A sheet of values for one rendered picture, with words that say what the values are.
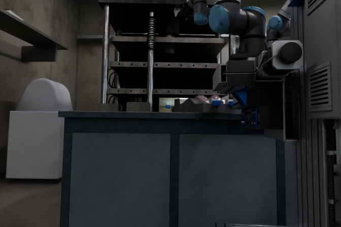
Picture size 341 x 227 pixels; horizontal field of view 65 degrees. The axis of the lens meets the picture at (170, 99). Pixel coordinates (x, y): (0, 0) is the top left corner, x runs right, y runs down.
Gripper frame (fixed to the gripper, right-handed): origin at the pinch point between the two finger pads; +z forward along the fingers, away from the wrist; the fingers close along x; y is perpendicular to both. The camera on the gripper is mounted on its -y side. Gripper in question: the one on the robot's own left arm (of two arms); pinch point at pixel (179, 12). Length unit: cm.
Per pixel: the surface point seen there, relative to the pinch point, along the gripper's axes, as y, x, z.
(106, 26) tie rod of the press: -9, -38, 85
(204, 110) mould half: 63, 16, -21
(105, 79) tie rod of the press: 39, -30, 86
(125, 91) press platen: 47, -11, 86
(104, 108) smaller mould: 68, -34, 28
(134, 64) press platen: 20, -8, 83
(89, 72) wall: -21, -33, 397
